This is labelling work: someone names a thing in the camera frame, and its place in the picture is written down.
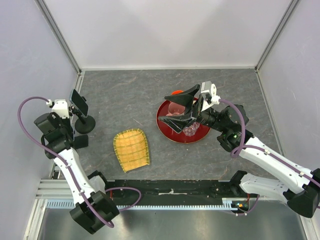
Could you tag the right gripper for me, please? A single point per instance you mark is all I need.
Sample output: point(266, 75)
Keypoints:
point(180, 121)

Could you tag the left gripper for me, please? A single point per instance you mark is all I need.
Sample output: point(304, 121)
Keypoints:
point(69, 132)

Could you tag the black round base phone stand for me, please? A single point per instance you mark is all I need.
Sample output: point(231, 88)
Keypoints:
point(83, 125)

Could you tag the black phone teal case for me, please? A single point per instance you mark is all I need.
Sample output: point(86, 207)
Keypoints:
point(79, 102)

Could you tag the blue case phone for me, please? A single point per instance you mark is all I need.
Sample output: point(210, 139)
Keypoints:
point(74, 132)

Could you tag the black folding phone stand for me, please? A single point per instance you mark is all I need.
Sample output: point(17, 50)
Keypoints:
point(81, 141)

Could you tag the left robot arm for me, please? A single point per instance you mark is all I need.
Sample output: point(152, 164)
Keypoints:
point(93, 209)

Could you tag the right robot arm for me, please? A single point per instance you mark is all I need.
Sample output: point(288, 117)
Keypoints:
point(294, 185)

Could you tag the pink ghost mug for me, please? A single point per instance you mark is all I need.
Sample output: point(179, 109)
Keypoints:
point(175, 109)

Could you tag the orange bowl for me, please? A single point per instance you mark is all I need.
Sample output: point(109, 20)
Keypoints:
point(176, 92)

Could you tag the clear glass tumbler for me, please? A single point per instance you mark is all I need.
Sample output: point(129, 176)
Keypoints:
point(191, 130)

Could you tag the red round tray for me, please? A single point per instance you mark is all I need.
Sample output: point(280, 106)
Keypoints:
point(180, 138)

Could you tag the yellow bamboo basket tray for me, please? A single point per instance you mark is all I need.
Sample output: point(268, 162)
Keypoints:
point(131, 149)

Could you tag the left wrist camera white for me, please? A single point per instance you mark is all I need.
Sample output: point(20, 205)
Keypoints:
point(60, 107)

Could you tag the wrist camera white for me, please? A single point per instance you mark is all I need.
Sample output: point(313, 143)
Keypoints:
point(60, 107)
point(208, 92)

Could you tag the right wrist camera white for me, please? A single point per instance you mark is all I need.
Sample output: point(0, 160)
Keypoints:
point(208, 92)

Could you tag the slotted cable duct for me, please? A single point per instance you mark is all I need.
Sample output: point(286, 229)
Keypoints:
point(226, 205)

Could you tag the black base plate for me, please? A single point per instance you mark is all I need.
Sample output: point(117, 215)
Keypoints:
point(173, 192)

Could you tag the left aluminium frame post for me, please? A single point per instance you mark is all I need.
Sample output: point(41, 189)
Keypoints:
point(42, 5)

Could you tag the aluminium frame post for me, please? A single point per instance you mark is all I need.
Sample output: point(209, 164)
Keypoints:
point(42, 5)
point(293, 4)

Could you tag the right aluminium frame post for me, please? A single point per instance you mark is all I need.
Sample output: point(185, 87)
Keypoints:
point(293, 4)

